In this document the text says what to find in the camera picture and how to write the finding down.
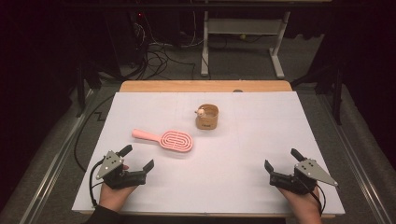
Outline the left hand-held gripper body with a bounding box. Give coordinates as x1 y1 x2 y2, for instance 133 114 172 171
94 150 148 190

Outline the pink hairbrush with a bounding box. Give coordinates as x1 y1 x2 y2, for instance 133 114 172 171
131 128 194 153

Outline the white table sheet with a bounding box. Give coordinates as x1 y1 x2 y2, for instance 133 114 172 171
71 91 347 216

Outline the right hand-held gripper cable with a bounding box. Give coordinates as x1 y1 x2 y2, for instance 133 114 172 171
303 178 327 217

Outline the black metal stand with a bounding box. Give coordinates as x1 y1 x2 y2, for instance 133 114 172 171
74 60 104 119
290 60 345 126

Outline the person's left hand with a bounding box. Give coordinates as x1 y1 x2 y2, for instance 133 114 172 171
98 164 138 214

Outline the person's right hand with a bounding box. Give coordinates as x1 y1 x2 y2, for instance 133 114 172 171
277 185 322 217

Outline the wooden cup with small figurine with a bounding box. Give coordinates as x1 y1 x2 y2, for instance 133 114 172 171
194 103 220 131

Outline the left hand-held gripper cable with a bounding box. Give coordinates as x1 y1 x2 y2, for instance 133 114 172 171
89 158 106 208

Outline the white metal desk frame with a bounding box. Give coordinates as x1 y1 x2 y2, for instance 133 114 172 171
199 10 292 79

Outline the tangle of floor cables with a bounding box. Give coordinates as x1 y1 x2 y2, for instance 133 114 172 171
122 11 207 82

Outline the metal floor rail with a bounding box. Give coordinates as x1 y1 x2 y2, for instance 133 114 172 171
18 89 95 224
317 92 391 224

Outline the long black floor cable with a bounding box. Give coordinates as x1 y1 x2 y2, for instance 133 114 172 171
73 94 116 174

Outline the hand-held gripper cable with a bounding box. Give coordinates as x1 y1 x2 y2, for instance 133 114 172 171
303 178 327 217
89 158 106 208

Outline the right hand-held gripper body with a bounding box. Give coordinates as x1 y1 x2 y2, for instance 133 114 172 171
269 159 339 196

